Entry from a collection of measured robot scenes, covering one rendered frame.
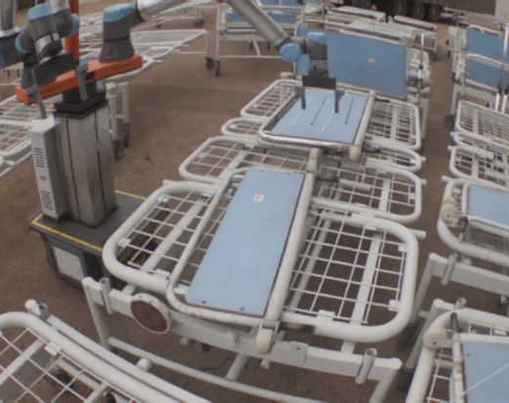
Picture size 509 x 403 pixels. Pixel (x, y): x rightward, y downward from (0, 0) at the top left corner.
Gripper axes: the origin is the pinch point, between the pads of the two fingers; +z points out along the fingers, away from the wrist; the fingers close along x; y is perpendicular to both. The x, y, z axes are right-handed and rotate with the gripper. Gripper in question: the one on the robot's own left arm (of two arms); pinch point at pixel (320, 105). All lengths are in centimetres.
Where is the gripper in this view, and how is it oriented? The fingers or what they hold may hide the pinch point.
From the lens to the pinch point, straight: 184.1
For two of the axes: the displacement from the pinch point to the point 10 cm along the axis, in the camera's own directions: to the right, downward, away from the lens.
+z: 0.5, 8.7, 4.9
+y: 3.2, -4.7, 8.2
